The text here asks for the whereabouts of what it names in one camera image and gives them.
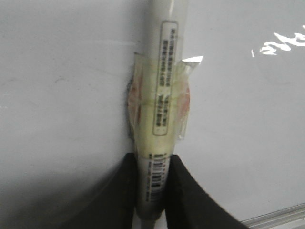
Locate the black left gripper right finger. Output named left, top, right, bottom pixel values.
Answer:
left=164, top=155, right=248, bottom=229

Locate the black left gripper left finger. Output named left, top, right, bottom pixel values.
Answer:
left=60, top=153, right=137, bottom=229

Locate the white whiteboard marker with tape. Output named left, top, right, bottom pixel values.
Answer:
left=127, top=0, right=203, bottom=229

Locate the white whiteboard with metal frame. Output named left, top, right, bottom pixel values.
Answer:
left=0, top=0, right=305, bottom=229

